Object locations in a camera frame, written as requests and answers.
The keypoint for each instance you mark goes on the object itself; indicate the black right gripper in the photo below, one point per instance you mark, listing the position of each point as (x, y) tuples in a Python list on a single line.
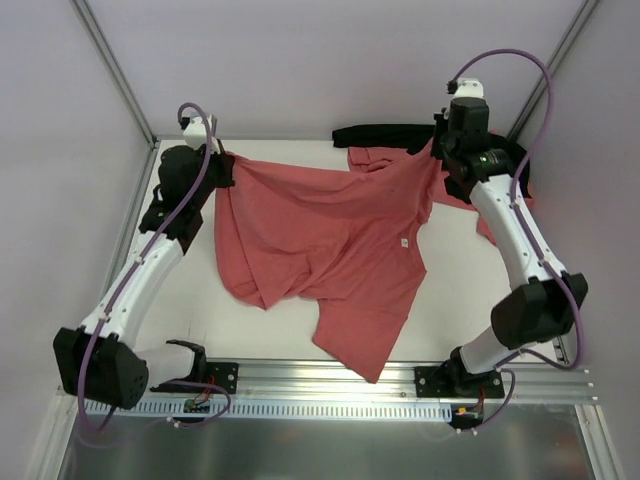
[(441, 142)]

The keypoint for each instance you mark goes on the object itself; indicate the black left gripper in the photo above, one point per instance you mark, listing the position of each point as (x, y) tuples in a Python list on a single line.
[(223, 170)]

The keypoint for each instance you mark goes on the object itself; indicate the pink t-shirt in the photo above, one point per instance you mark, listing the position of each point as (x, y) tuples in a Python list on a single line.
[(345, 239), (492, 188)]

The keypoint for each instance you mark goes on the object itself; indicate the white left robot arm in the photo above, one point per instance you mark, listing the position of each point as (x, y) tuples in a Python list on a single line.
[(98, 360)]

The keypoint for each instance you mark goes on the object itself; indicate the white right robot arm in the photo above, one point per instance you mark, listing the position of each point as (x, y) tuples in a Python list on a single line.
[(544, 299)]

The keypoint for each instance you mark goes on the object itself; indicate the black t-shirt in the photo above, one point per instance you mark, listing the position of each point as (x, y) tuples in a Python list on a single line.
[(412, 138)]

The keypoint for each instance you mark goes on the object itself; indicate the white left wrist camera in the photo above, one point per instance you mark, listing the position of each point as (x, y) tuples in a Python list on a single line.
[(194, 132)]

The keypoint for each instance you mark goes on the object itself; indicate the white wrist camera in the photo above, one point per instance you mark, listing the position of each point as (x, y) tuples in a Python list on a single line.
[(465, 88), (194, 132)]

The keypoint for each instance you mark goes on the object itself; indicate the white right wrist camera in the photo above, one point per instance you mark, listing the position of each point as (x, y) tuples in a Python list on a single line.
[(465, 88)]

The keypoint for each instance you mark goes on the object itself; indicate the left side aluminium rail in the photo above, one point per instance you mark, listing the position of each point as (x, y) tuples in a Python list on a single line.
[(132, 213)]

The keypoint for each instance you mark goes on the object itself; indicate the aluminium rail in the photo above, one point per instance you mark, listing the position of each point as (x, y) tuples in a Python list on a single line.
[(535, 383), (560, 351), (132, 213)]

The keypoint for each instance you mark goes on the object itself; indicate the right aluminium frame post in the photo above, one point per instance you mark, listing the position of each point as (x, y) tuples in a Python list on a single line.
[(572, 34)]

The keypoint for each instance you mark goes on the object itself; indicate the aluminium frame post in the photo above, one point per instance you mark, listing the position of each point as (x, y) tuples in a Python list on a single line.
[(572, 34), (101, 44)]

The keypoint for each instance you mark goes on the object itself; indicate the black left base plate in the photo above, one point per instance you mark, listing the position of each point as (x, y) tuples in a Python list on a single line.
[(222, 374)]

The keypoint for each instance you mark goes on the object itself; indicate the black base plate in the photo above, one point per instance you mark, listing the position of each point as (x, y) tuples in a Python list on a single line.
[(437, 382), (222, 374)]

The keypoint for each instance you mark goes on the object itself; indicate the left aluminium frame post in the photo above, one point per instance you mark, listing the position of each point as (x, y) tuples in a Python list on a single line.
[(101, 44)]

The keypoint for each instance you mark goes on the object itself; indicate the aluminium front rail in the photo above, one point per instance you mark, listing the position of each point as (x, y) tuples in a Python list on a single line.
[(535, 383)]

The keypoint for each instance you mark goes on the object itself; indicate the right side aluminium rail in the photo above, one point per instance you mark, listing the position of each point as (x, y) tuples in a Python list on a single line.
[(560, 351)]

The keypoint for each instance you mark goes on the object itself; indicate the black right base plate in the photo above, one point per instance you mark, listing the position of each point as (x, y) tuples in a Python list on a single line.
[(437, 382)]

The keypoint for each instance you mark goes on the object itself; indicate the white slotted cable duct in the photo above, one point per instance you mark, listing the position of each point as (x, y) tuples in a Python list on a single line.
[(294, 409)]

